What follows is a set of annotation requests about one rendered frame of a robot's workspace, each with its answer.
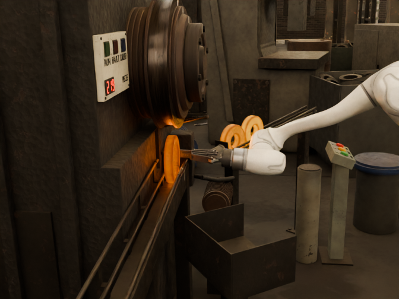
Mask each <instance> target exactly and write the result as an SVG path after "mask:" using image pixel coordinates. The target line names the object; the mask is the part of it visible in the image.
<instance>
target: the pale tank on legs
mask: <svg viewBox="0 0 399 299"><path fill-rule="evenodd" d="M369 3H370V0H365V11H364V20H363V23H364V24H368V21H370V24H374V23H375V12H376V0H371V8H370V18H369ZM362 6H363V0H360V5H359V22H358V24H361V22H362ZM342 16H343V0H334V14H333V25H332V43H341V26H342Z"/></svg>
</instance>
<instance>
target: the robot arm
mask: <svg viewBox="0 0 399 299"><path fill-rule="evenodd" d="M379 105H380V106H381V107H382V109H383V111H384V112H385V113H386V114H387V115H388V116H389V117H390V118H391V119H392V120H393V121H394V122H395V123H396V124H397V125H399V61H396V62H394V63H392V64H390V65H388V66H386V67H384V68H383V69H381V70H380V71H378V72H376V73H375V74H373V75H372V76H370V77H369V78H368V79H367V80H366V81H364V82H363V83H361V84H360V85H359V86H358V87H357V88H356V89H355V90H354V91H352V92H351V93H350V94H349V95H348V96H347V97H346V98H345V99H343V100H342V101H341V102H339V103H338V104H337V105H335V106H334V107H332V108H330V109H328V110H325V111H323V112H319V113H316V114H313V115H310V116H307V117H303V118H301V119H298V120H294V121H292V122H289V123H287V124H285V125H283V126H281V127H278V128H267V129H260V130H258V131H256V132H255V133H254V134H253V136H252V138H251V141H250V144H249V149H248V150H247V149H246V148H234V150H233V151H232V149H227V148H224V149H223V152H218V151H216V149H193V150H187V149H180V157H183V158H190V160H194V161H200V162H204V163H209V164H213V163H221V166H222V167H228V168H230V166H232V170H240V171H248V172H250V173H253V174H260V175H276V174H281V173H282V172H283V171H284V169H285V166H286V156H285V155H284V154H283V153H281V152H279V151H280V150H281V149H282V148H283V144H284V142H285V140H286V139H288V138H289V137H291V136H293V135H295V134H297V133H301V132H306V131H311V130H314V129H319V128H324V127H327V126H331V125H334V124H336V123H339V122H342V121H344V120H346V119H348V118H351V117H353V116H355V115H357V114H360V113H363V112H365V111H367V110H370V109H373V108H375V107H377V106H379ZM246 155H247V156H246ZM245 167H246V168H245Z"/></svg>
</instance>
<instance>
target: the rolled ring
mask: <svg viewBox="0 0 399 299"><path fill-rule="evenodd" d="M179 167H180V147H179V140H178V137H177V136H176V135H168V136H167V138H166V142H165V146H164V175H165V178H166V181H167V182H168V183H173V182H174V180H175V178H176V175H177V173H178V171H179Z"/></svg>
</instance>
